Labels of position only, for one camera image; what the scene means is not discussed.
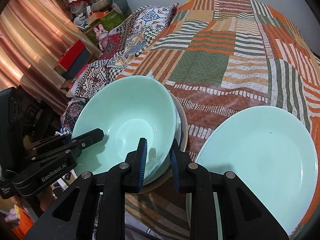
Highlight grey plush toy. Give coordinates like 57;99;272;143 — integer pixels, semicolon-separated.
91;0;130;15

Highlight dark blue box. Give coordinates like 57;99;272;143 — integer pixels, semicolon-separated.
62;48;91;80

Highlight copper striped curtain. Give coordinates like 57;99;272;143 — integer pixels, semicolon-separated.
1;0;99;114

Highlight pink rabbit toy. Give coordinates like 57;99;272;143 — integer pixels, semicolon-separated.
93;24;108;51

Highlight mint green plate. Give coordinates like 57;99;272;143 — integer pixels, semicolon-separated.
195;106;318;235

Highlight orange striped patchwork bedspread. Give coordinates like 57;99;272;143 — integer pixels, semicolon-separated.
114;0;320;240

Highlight green box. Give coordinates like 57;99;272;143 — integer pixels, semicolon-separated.
82;11;127;39

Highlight mint green bowl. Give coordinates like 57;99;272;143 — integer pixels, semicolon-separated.
72;76;177;181

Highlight red box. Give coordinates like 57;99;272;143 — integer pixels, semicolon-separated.
54;40;86;75

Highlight colourful patterned quilt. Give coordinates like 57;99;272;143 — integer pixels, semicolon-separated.
59;3;178;135

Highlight white bowl black dots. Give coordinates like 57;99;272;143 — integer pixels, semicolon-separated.
145;100;182;186

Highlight pink ceramic bowl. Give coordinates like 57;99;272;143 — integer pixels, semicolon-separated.
141;92;189;194

